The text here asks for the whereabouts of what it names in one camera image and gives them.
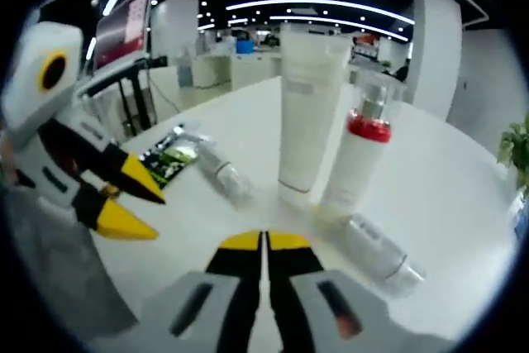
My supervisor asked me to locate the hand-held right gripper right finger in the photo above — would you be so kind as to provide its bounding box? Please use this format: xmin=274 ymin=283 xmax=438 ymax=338
xmin=265 ymin=231 xmax=414 ymax=353

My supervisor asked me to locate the black monitor stand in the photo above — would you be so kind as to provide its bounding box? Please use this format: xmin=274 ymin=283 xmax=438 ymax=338
xmin=82 ymin=57 xmax=166 ymax=139

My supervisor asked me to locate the small red label skincare bottle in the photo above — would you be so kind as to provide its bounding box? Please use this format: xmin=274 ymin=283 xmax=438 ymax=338
xmin=342 ymin=212 xmax=427 ymax=294
xmin=198 ymin=141 xmax=254 ymax=205

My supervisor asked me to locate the red collar skincare bottle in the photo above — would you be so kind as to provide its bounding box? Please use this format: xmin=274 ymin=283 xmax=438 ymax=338
xmin=320 ymin=74 xmax=404 ymax=213

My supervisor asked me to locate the green black skincare sachet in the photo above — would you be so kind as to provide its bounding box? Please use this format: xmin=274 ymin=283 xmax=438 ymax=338
xmin=140 ymin=123 xmax=216 ymax=188

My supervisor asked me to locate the potted green plant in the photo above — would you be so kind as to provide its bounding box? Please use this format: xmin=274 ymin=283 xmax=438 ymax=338
xmin=498 ymin=115 xmax=529 ymax=188

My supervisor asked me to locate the water dispenser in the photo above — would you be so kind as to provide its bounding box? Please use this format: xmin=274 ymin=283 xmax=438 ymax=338
xmin=177 ymin=49 xmax=195 ymax=89

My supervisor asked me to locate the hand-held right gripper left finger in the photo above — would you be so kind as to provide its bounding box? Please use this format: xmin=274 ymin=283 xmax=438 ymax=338
xmin=135 ymin=229 xmax=265 ymax=353

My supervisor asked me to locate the long white counter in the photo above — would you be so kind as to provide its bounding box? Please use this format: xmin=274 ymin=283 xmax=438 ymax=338
xmin=198 ymin=49 xmax=286 ymax=92

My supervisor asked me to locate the red screen monitor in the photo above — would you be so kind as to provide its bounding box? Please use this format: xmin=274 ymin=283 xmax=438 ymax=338
xmin=93 ymin=0 xmax=156 ymax=71

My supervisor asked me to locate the person's right hand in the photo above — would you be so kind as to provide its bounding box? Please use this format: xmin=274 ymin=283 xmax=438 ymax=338
xmin=334 ymin=310 xmax=365 ymax=341

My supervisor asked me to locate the white skincare tube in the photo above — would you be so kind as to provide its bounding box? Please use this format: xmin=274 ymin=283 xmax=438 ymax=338
xmin=277 ymin=24 xmax=352 ymax=208

